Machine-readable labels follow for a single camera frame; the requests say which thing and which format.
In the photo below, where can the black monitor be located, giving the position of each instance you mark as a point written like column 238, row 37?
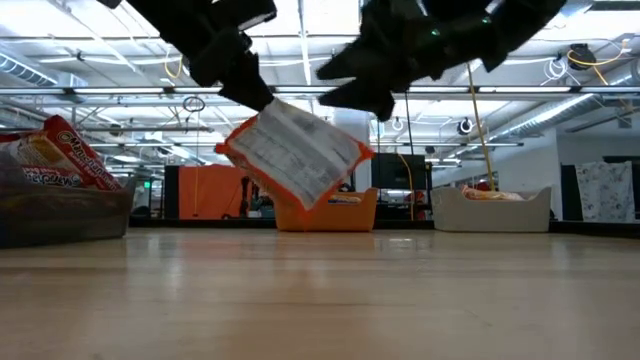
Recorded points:
column 395, row 172

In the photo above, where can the dark grey plastic bin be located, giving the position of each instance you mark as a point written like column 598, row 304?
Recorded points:
column 60, row 215

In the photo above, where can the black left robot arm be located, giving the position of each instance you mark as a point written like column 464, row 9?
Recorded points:
column 165, row 20

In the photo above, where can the wide silver ceiling duct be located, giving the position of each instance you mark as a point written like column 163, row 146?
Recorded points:
column 550, row 117

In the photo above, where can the orange plastic bin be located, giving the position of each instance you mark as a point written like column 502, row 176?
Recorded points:
column 350, row 217

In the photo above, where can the small black ceiling reel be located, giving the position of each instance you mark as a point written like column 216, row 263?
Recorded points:
column 465, row 127

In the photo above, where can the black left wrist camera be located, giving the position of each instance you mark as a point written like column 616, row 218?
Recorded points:
column 245, row 12

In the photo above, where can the white plastic bin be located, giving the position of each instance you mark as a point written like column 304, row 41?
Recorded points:
column 490, row 215

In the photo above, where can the orange partition panel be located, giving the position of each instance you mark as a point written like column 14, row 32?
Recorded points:
column 210, row 192

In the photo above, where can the black partition panel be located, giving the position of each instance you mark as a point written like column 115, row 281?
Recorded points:
column 569, row 190

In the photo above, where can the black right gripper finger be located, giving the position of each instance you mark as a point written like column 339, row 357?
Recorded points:
column 370, row 95
column 365, row 62

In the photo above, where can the white building pillar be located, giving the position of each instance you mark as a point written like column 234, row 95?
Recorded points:
column 362, row 131

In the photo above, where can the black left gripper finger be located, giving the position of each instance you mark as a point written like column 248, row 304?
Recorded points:
column 247, row 85

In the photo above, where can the large floral cloth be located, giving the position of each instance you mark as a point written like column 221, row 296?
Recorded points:
column 605, row 190

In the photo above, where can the ribbed silver ceiling duct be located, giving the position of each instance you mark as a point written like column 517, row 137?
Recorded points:
column 25, row 70

